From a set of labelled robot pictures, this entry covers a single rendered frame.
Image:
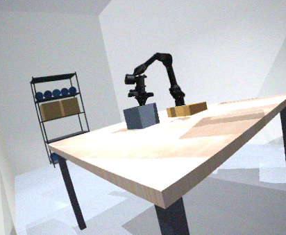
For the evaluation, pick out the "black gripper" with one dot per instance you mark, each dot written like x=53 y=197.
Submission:
x=141 y=95

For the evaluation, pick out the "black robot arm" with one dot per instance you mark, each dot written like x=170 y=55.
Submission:
x=166 y=59

